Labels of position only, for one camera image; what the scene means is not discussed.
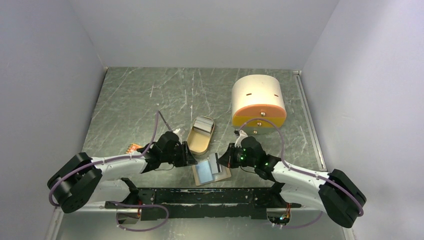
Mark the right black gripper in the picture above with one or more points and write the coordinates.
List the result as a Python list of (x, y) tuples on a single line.
[(228, 158)]

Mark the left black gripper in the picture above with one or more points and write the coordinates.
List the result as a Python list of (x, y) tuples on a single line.
[(187, 158)]

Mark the tan card holder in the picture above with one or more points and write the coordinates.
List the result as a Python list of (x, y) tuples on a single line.
[(202, 174)]

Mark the grey striped credit card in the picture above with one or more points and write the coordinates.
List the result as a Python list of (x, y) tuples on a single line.
[(215, 167)]

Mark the tan oval tray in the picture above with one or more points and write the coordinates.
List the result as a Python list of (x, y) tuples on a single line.
[(198, 143)]

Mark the grey credit card stack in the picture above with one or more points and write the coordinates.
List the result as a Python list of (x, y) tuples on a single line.
[(203, 125)]

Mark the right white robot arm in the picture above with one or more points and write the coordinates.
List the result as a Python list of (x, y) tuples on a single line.
[(333, 193)]

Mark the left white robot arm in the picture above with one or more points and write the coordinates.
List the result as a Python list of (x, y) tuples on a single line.
[(85, 180)]

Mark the orange patterned card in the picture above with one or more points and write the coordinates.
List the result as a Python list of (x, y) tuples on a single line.
[(133, 148)]

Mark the cream orange drawer box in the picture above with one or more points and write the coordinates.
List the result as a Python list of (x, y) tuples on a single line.
[(257, 96)]

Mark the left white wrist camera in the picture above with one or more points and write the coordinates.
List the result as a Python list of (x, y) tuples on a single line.
[(179, 132)]

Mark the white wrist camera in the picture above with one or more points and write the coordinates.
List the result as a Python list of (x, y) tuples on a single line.
[(240, 135), (179, 132)]

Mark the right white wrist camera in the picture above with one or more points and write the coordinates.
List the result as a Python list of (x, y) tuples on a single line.
[(240, 135)]

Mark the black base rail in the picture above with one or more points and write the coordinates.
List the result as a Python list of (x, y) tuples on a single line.
[(256, 203)]

